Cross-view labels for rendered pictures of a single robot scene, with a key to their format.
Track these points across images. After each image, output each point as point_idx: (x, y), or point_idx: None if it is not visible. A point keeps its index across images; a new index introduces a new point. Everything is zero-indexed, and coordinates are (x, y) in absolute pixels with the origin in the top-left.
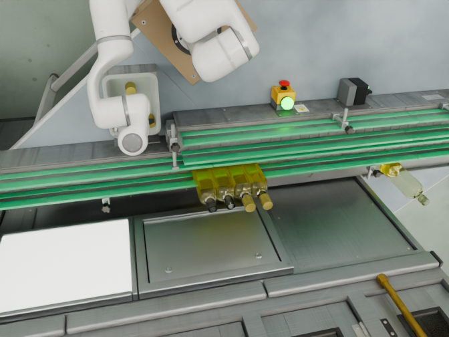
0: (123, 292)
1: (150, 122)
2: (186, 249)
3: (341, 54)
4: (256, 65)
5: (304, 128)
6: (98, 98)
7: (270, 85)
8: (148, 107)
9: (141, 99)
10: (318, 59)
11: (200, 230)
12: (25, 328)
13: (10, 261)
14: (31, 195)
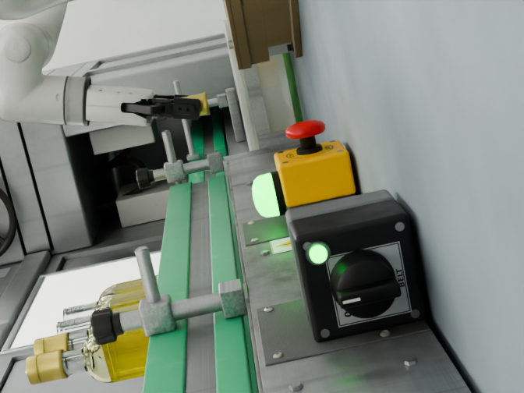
0: (8, 344)
1: (137, 108)
2: (75, 377)
3: (369, 63)
4: (321, 55)
5: (181, 275)
6: (23, 21)
7: (343, 138)
8: (2, 46)
9: (1, 29)
10: (355, 71)
11: (121, 384)
12: (5, 306)
13: (133, 263)
14: None
